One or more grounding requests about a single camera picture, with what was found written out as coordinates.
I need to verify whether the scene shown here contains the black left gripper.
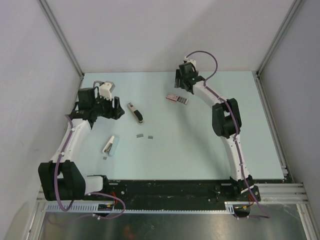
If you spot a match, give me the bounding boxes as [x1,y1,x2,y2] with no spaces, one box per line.
[91,92,124,120]

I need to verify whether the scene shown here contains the red staple box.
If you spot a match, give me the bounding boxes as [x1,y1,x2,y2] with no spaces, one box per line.
[166,93,189,105]

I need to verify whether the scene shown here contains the beige black small stapler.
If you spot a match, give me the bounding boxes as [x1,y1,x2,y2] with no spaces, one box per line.
[127,102,145,125]

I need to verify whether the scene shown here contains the light blue white stapler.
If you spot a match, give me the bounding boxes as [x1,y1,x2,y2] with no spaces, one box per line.
[102,135,119,157]

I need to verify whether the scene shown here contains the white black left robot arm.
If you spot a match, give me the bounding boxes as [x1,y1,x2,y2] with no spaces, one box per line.
[38,81,125,201]

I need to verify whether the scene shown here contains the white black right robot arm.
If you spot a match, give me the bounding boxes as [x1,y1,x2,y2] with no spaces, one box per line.
[174,60,255,201]

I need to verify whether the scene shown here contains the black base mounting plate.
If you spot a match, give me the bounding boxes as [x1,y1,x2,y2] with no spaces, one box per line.
[82,179,261,204]

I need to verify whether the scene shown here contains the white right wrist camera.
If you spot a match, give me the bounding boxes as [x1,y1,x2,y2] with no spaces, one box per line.
[183,56,197,67]

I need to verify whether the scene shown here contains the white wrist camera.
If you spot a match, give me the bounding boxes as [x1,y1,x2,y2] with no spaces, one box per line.
[183,56,197,67]
[98,81,115,101]

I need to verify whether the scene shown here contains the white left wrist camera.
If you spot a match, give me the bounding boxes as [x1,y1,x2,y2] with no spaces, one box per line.
[98,81,115,101]

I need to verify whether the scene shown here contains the white slotted cable duct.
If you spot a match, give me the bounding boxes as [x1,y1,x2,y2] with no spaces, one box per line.
[44,201,251,215]

